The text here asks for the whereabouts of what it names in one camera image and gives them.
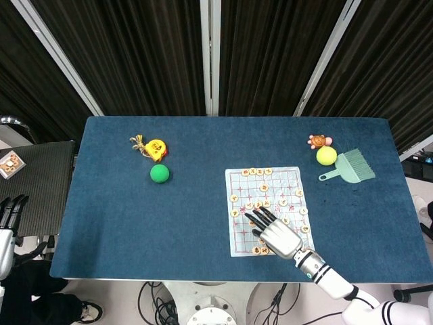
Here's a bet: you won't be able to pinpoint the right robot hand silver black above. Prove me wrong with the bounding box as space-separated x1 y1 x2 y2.
244 207 304 261

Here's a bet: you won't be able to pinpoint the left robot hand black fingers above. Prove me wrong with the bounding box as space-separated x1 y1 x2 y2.
0 194 30 238

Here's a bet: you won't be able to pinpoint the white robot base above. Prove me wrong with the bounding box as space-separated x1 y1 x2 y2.
164 282 272 325

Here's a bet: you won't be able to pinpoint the small box of pieces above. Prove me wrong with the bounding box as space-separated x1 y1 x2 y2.
0 149 27 180

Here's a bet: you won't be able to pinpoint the white paper xiangqi board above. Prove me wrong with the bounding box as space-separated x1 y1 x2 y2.
225 165 316 258

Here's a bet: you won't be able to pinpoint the yellow tennis ball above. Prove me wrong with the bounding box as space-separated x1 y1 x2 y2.
315 146 338 167

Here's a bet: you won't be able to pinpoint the person leg black trousers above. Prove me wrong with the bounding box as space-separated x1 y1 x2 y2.
0 259 84 325

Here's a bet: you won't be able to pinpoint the mint green hand brush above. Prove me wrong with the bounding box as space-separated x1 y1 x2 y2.
318 148 377 185

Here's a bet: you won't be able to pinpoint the brown pink turtle toy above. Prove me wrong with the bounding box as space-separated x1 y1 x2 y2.
308 134 334 151

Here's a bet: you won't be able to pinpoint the black curtain panel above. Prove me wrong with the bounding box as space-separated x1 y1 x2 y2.
29 0 208 118
0 0 95 145
300 0 433 154
219 0 346 118

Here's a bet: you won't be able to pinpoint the black and white sneaker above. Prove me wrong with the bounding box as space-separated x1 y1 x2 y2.
80 301 104 323

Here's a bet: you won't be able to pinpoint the blue fabric table cover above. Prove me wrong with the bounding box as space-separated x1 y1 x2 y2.
49 116 415 284

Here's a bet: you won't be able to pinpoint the green rubber ball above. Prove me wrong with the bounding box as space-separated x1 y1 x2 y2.
150 163 171 185

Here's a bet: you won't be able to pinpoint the white shoe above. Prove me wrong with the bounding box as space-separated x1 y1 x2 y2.
413 195 433 232

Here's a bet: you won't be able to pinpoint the black cable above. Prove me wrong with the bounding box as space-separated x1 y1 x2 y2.
137 281 177 325
256 282 302 325

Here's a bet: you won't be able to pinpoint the yellow toy with rope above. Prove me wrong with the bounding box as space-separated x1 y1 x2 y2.
129 134 169 161

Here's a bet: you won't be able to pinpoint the white metal frame post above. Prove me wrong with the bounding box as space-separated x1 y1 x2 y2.
292 0 360 118
11 0 104 117
199 0 223 117

